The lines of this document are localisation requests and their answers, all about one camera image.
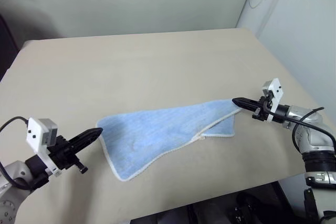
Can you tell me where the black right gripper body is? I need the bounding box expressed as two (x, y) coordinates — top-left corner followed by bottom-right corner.
(251, 95), (273, 123)

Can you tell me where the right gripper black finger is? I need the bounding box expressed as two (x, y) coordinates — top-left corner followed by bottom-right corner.
(234, 102), (260, 113)
(232, 97), (260, 106)

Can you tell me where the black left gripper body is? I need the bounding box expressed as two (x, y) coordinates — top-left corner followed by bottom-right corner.
(48, 135), (89, 175)

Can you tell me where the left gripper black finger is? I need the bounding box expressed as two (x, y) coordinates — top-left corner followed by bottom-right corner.
(68, 127), (104, 148)
(71, 132), (102, 154)

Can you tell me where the blue towel with white border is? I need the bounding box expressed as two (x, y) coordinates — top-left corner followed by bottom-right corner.
(96, 99), (243, 183)

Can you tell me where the black rounded shape under table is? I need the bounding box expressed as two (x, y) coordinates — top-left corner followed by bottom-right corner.
(230, 191), (289, 224)

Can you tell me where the dark furniture piece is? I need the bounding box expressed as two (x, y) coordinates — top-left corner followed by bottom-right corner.
(0, 13), (20, 82)

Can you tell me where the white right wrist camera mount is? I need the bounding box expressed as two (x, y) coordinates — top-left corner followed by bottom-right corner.
(262, 77), (285, 123)

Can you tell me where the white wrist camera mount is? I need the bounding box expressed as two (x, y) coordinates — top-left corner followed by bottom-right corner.
(26, 116), (62, 178)
(262, 77), (285, 123)

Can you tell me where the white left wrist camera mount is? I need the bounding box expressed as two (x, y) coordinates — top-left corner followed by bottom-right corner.
(26, 116), (62, 178)

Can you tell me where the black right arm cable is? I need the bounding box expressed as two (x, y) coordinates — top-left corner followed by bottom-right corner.
(262, 99), (336, 158)

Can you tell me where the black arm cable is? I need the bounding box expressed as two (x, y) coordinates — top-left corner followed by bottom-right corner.
(0, 116), (36, 191)
(262, 99), (336, 158)

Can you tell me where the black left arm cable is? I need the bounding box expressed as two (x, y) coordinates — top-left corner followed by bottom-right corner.
(0, 116), (36, 191)

